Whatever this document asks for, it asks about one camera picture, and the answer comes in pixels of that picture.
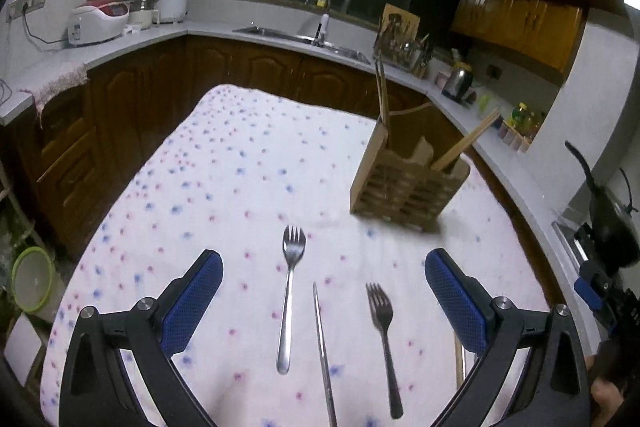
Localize metal chopstick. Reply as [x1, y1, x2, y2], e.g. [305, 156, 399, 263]
[312, 283, 337, 427]

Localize dish rack with utensils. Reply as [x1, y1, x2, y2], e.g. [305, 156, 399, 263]
[373, 3, 434, 78]

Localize person right hand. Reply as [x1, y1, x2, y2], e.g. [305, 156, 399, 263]
[590, 377, 638, 427]

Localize black pan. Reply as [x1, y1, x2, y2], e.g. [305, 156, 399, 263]
[564, 141, 639, 277]

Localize wooden chopstick at right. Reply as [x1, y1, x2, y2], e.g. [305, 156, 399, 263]
[454, 336, 466, 388]

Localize green rimmed basin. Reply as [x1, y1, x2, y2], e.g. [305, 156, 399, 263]
[11, 246, 58, 317]

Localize oil bottles on counter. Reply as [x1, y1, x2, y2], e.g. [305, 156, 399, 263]
[498, 102, 546, 153]

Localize dark steel fork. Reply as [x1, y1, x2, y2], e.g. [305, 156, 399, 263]
[366, 283, 404, 419]

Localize chopstick in holder right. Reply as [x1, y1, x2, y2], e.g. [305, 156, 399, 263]
[431, 108, 500, 171]

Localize wooden utensil holder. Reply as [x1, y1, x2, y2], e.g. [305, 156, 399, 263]
[349, 103, 471, 230]

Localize white dotted table cloth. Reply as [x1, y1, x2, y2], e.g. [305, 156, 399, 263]
[40, 86, 548, 426]

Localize steel spork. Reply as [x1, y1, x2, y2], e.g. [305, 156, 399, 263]
[277, 225, 306, 375]

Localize steel electric kettle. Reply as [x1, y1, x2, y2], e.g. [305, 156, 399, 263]
[442, 49, 473, 103]

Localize steel sink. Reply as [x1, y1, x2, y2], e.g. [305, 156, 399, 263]
[234, 26, 370, 64]

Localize white red rice cooker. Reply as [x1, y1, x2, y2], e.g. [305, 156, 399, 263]
[67, 0, 129, 46]

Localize white pot cooker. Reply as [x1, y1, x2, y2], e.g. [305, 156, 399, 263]
[154, 0, 188, 24]

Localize wall power socket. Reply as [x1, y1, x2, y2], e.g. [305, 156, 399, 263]
[6, 0, 46, 23]

